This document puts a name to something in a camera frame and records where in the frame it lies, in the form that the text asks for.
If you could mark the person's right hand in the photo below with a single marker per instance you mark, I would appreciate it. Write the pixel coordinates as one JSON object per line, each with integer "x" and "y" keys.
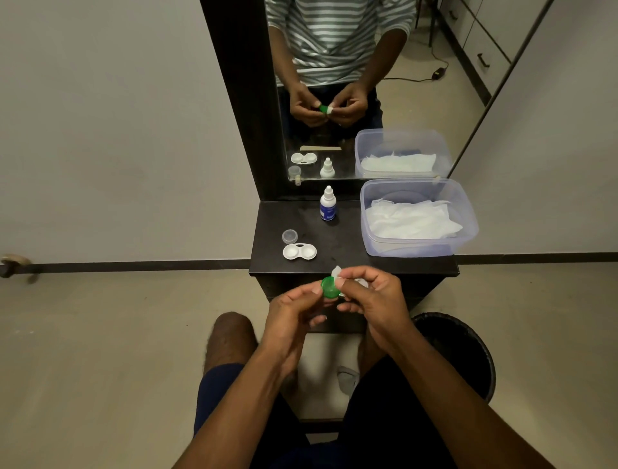
{"x": 386, "y": 309}

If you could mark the person's left hand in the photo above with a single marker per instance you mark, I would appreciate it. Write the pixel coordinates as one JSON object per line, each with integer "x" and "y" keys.
{"x": 282, "y": 323}

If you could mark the person's left thumb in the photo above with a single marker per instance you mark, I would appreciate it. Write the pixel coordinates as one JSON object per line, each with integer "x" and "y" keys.
{"x": 305, "y": 290}

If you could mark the person's right thumb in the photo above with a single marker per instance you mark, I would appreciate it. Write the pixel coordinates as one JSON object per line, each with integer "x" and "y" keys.
{"x": 351, "y": 290}

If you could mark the green round screw cap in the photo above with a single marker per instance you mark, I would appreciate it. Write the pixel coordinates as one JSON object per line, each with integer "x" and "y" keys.
{"x": 330, "y": 288}

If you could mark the small white tissue piece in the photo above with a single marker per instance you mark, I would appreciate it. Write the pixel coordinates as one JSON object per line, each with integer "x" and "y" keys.
{"x": 337, "y": 270}

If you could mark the person's right forearm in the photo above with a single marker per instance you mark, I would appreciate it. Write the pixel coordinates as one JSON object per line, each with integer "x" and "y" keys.
{"x": 458, "y": 410}

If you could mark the person's left forearm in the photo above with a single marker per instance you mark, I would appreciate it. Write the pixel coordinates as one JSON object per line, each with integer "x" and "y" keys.
{"x": 231, "y": 415}

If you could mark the white contact lens case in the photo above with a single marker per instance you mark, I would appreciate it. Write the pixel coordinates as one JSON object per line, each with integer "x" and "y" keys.
{"x": 300, "y": 251}

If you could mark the dark wooden dressing table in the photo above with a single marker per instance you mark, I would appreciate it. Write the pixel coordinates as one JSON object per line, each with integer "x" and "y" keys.
{"x": 333, "y": 241}

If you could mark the clear plastic storage container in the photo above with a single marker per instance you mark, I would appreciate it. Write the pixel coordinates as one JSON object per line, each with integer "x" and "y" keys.
{"x": 376, "y": 241}

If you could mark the small clear plastic cap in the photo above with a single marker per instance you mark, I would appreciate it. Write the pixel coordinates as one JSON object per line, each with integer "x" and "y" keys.
{"x": 289, "y": 236}

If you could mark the white eye drop bottle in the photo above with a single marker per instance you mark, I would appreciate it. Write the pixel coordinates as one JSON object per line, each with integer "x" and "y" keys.
{"x": 328, "y": 205}

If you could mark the grey slipper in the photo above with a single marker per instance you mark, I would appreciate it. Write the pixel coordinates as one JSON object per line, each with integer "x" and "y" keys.
{"x": 347, "y": 380}

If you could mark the white tissues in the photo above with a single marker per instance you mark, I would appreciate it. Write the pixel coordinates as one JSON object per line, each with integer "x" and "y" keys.
{"x": 410, "y": 220}

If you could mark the person's left leg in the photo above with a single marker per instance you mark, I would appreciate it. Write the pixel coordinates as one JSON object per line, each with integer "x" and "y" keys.
{"x": 229, "y": 343}

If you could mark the black round trash bin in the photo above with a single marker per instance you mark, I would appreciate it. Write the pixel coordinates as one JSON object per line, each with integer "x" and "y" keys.
{"x": 458, "y": 348}

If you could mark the dark blue shorts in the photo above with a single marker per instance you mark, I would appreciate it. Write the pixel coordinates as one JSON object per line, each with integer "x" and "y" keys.
{"x": 376, "y": 425}

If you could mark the tall wall mirror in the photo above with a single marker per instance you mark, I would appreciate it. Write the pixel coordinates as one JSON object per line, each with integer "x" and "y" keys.
{"x": 241, "y": 96}

